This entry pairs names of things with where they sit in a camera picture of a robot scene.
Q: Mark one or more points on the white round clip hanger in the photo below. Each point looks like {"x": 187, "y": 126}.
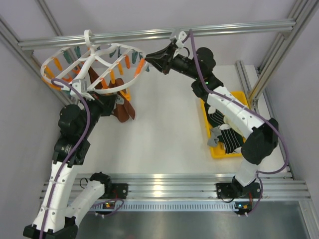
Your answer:
{"x": 110, "y": 62}

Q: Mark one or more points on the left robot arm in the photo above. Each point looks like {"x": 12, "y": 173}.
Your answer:
{"x": 58, "y": 218}

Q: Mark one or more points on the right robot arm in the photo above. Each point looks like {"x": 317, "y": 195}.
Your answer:
{"x": 261, "y": 135}

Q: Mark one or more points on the aluminium top crossbar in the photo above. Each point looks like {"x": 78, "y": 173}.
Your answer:
{"x": 282, "y": 25}

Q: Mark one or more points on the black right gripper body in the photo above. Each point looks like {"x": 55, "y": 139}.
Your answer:
{"x": 169, "y": 59}

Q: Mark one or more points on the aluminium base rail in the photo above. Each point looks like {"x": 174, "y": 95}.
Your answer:
{"x": 277, "y": 187}

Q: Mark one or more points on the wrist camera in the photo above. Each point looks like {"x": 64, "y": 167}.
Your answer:
{"x": 178, "y": 38}
{"x": 79, "y": 86}

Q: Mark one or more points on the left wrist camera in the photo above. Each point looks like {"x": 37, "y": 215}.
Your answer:
{"x": 79, "y": 86}

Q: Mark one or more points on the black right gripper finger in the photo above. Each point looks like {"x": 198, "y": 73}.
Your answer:
{"x": 159, "y": 64}
{"x": 160, "y": 53}

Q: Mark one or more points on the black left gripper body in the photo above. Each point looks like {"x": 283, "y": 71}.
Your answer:
{"x": 106, "y": 110}

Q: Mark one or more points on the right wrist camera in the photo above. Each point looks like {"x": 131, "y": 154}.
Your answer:
{"x": 178, "y": 38}

